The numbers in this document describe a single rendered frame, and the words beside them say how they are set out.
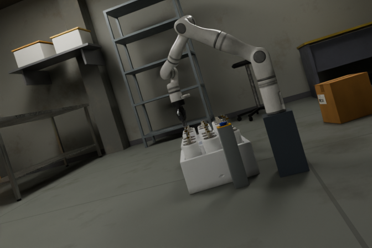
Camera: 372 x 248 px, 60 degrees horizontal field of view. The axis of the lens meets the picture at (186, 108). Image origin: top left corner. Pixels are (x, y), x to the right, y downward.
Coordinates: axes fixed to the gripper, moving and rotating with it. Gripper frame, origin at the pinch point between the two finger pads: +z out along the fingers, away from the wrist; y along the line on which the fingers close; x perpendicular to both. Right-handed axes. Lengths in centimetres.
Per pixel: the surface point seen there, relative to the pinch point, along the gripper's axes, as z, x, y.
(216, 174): 28.9, 13.6, 16.5
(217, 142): 13.6, 18.0, 11.4
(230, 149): 15.7, 26.4, 26.5
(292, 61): -19, 87, -301
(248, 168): 30.8, 30.4, 11.9
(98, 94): -56, -193, -257
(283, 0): -103, 98, -302
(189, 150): 13.4, 3.2, 16.1
